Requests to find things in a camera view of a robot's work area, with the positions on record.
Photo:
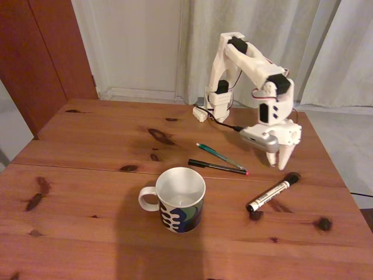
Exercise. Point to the white marker with black cap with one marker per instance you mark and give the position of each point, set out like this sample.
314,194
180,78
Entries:
271,194

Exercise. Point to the black fineliner pen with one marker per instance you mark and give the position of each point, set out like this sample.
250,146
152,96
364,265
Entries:
212,165

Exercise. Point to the teal ballpoint pen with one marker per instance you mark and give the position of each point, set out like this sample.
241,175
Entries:
212,151

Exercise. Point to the grey table clamp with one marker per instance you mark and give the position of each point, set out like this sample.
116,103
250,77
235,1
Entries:
201,101

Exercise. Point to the white curtain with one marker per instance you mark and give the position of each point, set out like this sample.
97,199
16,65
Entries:
291,29
355,58

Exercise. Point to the white patterned mug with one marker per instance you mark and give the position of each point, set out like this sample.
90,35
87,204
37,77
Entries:
180,216

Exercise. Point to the brown wooden door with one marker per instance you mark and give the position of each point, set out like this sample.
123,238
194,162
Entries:
35,58

